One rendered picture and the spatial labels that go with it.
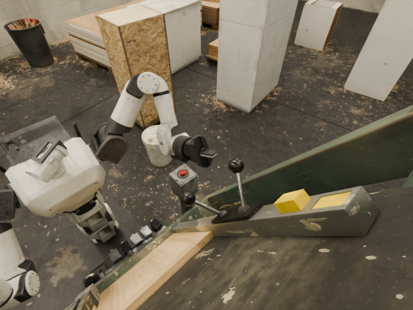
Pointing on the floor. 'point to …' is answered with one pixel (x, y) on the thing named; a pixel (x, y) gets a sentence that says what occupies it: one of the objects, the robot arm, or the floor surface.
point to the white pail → (160, 160)
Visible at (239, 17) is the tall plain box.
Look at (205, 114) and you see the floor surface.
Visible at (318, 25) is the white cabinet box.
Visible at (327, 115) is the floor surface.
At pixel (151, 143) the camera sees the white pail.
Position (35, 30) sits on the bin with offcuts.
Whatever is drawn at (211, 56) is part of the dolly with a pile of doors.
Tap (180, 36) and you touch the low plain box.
